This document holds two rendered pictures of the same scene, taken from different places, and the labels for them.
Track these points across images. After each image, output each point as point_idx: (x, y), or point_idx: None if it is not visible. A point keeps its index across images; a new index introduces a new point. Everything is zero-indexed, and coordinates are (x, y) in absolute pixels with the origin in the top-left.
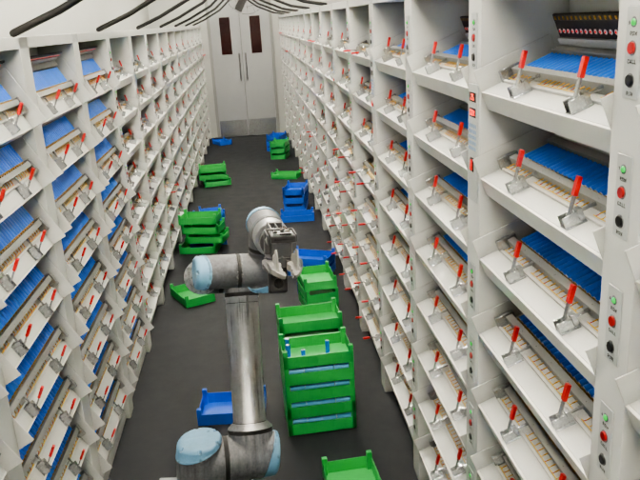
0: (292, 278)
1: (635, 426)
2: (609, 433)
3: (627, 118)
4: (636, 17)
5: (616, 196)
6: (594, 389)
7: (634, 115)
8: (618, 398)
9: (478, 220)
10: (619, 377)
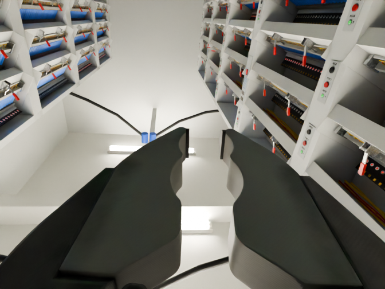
0: (223, 129)
1: (336, 30)
2: (350, 12)
3: (296, 169)
4: None
5: (308, 143)
6: (358, 34)
7: (293, 167)
8: (336, 41)
9: None
10: (322, 57)
